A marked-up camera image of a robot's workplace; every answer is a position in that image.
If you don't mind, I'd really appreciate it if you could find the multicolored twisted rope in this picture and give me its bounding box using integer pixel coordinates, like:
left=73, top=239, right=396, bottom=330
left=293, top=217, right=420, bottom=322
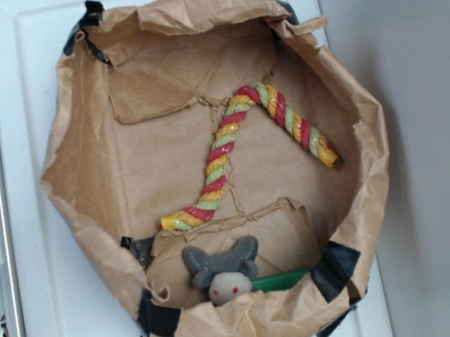
left=143, top=72, right=349, bottom=235

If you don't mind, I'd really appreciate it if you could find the brown paper bag bin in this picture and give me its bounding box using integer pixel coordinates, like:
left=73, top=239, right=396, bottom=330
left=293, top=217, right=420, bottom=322
left=41, top=0, right=390, bottom=337

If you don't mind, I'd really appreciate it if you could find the grey plush bull toy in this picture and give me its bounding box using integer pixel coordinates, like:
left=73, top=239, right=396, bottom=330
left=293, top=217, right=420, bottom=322
left=183, top=236, right=259, bottom=306

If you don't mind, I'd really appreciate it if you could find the green plastic piece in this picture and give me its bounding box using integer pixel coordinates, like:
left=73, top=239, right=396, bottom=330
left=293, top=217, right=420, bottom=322
left=252, top=268, right=310, bottom=293

